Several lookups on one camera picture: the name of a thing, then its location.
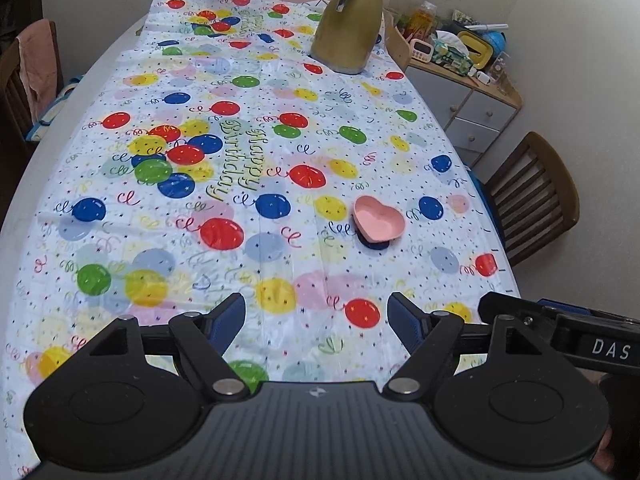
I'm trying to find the pink cloth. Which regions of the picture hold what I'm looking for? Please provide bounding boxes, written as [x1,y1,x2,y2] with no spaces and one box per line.
[17,20,59,117]

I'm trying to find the wooden framed drawer cabinet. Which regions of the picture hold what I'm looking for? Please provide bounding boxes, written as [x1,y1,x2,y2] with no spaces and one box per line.
[385,10,523,167]

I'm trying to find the gold thermos jug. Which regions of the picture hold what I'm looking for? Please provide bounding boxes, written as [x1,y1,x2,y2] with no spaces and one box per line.
[311,0,391,76]

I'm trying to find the orange bottle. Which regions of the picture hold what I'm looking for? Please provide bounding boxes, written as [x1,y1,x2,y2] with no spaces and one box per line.
[410,1,439,37]

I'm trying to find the blue striped bag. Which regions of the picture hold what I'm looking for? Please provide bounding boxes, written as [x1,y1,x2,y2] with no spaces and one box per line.
[27,77,83,142]

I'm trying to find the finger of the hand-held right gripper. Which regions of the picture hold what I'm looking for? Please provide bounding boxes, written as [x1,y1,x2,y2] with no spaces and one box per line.
[477,291,573,342]

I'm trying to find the person's right hand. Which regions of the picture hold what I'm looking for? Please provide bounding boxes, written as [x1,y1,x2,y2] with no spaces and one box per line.
[592,375,640,477]

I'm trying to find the clear plastic cup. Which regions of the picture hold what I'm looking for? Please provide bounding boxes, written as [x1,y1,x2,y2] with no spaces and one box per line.
[487,52,517,97]

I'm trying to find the brown wooden chair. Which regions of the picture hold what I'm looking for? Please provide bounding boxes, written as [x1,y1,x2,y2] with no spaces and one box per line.
[482,131,581,268]

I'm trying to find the balloon print tablecloth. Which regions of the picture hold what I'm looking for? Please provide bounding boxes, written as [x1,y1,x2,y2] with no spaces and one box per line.
[0,0,521,480]

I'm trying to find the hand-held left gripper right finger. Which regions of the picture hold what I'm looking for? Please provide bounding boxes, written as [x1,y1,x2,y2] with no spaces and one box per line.
[387,291,547,402]

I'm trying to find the pink heart-shaped dish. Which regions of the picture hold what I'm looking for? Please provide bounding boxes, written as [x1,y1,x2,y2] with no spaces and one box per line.
[352,195,406,242]

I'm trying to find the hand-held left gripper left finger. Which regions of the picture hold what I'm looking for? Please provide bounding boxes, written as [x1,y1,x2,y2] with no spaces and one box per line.
[87,291,252,402]

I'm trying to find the green patterned tissue pack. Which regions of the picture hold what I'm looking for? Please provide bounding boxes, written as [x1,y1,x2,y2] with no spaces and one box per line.
[432,30,474,74]

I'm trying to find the dark wooden chair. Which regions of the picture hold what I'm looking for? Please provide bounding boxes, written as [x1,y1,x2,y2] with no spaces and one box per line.
[0,19,66,147]

